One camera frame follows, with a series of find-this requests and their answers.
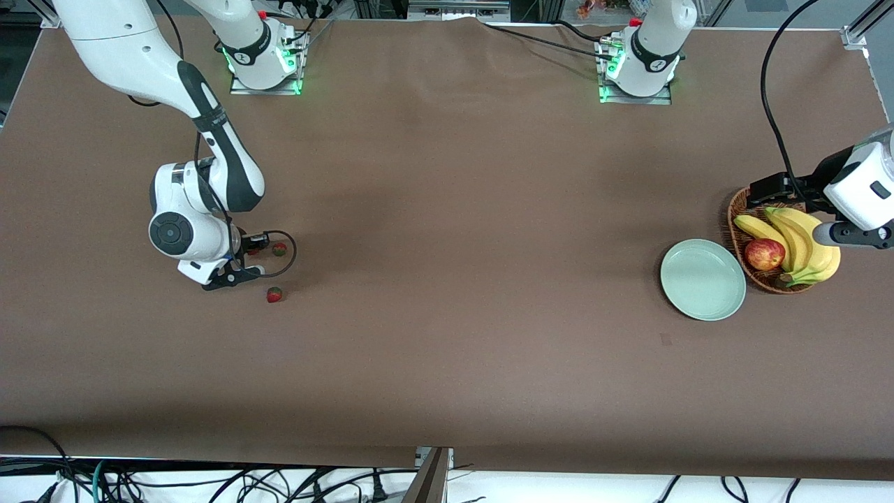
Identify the yellow banana bunch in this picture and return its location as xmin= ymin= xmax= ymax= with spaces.
xmin=733 ymin=207 xmax=842 ymax=288

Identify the red apple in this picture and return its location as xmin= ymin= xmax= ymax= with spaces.
xmin=744 ymin=238 xmax=786 ymax=272

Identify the brown wicker basket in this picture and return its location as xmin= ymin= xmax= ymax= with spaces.
xmin=727 ymin=186 xmax=818 ymax=295

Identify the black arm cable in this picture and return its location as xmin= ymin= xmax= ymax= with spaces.
xmin=761 ymin=0 xmax=818 ymax=196
xmin=129 ymin=0 xmax=298 ymax=279

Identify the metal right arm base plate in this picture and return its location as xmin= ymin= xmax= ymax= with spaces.
xmin=229 ymin=66 xmax=304 ymax=96

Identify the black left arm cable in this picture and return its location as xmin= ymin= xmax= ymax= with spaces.
xmin=761 ymin=0 xmax=818 ymax=196

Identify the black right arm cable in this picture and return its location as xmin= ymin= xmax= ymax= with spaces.
xmin=129 ymin=0 xmax=298 ymax=279

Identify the grey metal box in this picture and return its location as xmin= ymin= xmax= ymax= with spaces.
xmin=407 ymin=0 xmax=512 ymax=22

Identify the brown support post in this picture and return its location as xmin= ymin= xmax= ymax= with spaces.
xmin=402 ymin=447 xmax=455 ymax=503

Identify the brown table cloth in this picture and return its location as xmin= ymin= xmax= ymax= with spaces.
xmin=0 ymin=13 xmax=894 ymax=481

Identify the black base power cable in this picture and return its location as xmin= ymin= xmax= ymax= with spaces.
xmin=478 ymin=20 xmax=622 ymax=60

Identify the pale green plate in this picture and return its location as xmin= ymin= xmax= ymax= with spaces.
xmin=660 ymin=239 xmax=747 ymax=322

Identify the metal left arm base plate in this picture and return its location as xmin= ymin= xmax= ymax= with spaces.
xmin=599 ymin=38 xmax=673 ymax=105

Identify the black floor cable loop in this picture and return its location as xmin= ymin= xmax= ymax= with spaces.
xmin=0 ymin=425 xmax=74 ymax=490

